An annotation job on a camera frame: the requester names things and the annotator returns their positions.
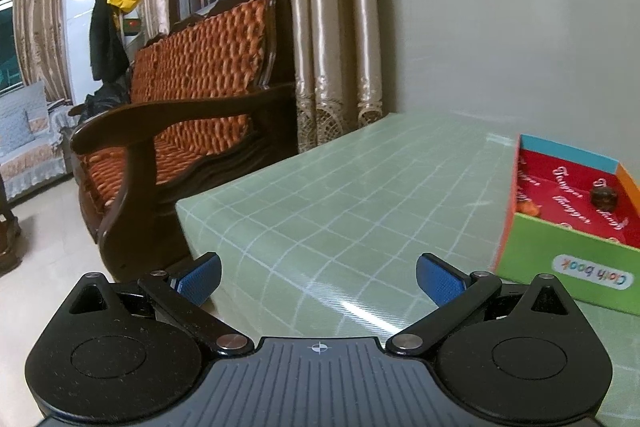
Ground wooden sofa orange cushion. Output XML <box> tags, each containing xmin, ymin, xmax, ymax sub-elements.
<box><xmin>70</xmin><ymin>0</ymin><xmax>298</xmax><ymax>282</ymax></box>

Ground orange fruit in box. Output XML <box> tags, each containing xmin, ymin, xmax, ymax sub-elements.
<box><xmin>516</xmin><ymin>200</ymin><xmax>540</xmax><ymax>217</ymax></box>

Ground black coat on rack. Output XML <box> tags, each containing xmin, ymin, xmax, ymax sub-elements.
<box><xmin>89</xmin><ymin>0</ymin><xmax>130</xmax><ymax>83</ymax></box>

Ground white refrigerator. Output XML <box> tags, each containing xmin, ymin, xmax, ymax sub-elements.
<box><xmin>62</xmin><ymin>0</ymin><xmax>103</xmax><ymax>105</ymax></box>

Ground beige satin curtain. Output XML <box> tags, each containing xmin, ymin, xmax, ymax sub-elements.
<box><xmin>291</xmin><ymin>0</ymin><xmax>383</xmax><ymax>152</ymax></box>

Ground dark wooden stool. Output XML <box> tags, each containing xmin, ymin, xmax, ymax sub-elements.
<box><xmin>0</xmin><ymin>180</ymin><xmax>22</xmax><ymax>275</ymax></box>

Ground black bag on sofa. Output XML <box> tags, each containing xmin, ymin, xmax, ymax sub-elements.
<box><xmin>78</xmin><ymin>77</ymin><xmax>130</xmax><ymax>124</ymax></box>

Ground colourful cardboard box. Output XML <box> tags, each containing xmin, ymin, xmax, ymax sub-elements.
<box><xmin>492</xmin><ymin>134</ymin><xmax>639</xmax><ymax>314</ymax></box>

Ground dark fruit in box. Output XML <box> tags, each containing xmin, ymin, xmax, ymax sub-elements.
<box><xmin>590</xmin><ymin>186</ymin><xmax>618</xmax><ymax>212</ymax></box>

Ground grey covered sofa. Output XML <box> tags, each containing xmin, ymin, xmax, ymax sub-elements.
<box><xmin>1</xmin><ymin>81</ymin><xmax>78</xmax><ymax>200</ymax></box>

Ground green grid table mat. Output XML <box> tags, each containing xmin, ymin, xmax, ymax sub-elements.
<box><xmin>177</xmin><ymin>115</ymin><xmax>639</xmax><ymax>426</ymax></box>

